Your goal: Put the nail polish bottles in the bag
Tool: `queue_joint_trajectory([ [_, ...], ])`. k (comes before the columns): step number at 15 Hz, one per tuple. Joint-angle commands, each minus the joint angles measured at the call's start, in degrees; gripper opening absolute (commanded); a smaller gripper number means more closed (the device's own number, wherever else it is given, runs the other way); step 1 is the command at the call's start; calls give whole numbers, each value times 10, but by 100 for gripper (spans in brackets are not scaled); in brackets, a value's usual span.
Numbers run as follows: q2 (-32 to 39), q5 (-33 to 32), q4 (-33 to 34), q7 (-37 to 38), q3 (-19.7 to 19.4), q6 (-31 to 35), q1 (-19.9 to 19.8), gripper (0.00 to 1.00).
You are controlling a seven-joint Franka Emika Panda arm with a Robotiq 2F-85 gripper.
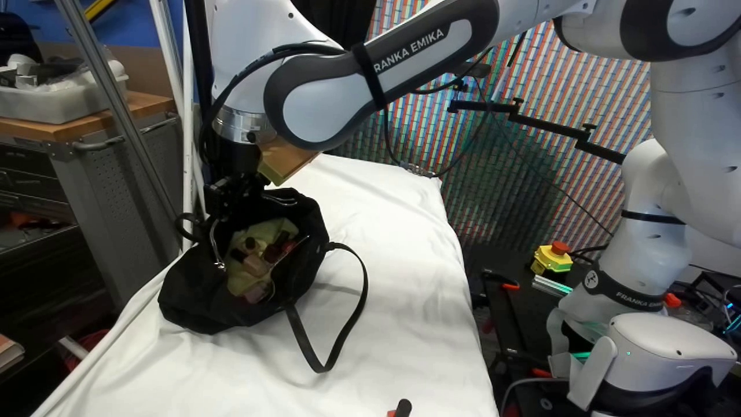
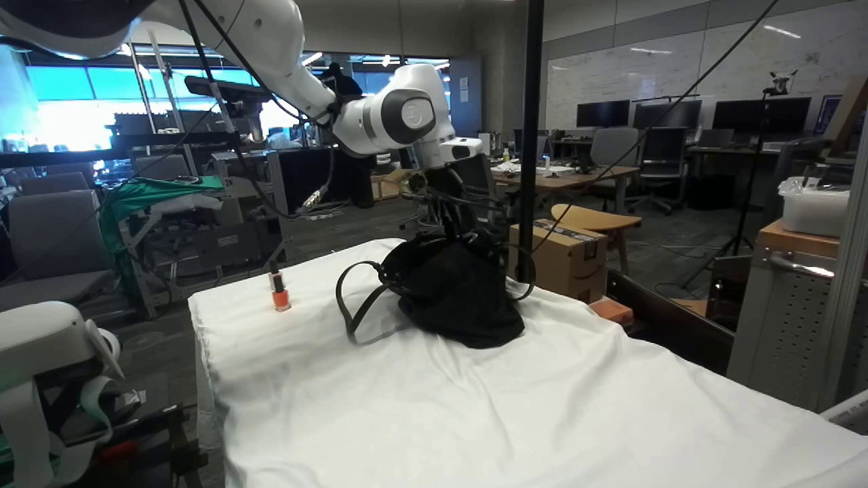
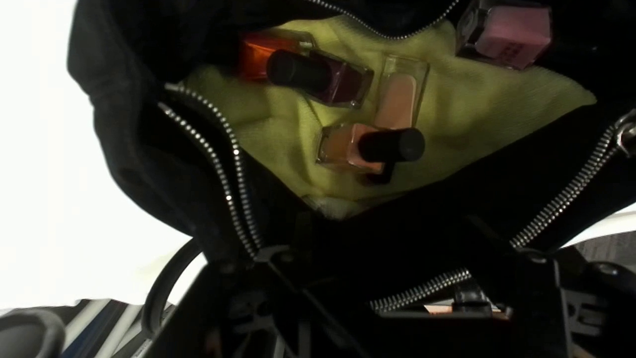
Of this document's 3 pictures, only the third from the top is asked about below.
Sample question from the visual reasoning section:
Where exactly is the orange nail polish bottle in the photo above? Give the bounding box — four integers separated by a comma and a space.
238, 29, 317, 83

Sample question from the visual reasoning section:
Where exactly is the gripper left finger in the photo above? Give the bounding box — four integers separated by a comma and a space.
143, 245, 369, 358

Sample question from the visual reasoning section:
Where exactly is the pale peach nail polish bottle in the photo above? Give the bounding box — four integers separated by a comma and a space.
374, 54, 431, 131

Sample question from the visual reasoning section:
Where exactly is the pink nail polish bottle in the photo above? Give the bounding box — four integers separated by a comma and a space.
456, 0, 554, 71

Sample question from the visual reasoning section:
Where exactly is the yellow-green cloth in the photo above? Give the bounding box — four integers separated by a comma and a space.
181, 15, 597, 220

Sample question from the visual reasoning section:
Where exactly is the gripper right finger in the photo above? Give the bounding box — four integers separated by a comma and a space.
511, 249, 636, 358

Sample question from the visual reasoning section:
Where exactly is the black zipper bag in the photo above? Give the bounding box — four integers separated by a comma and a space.
67, 0, 636, 319

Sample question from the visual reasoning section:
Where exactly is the dark red nail polish bottle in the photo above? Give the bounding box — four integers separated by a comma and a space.
266, 48, 375, 109

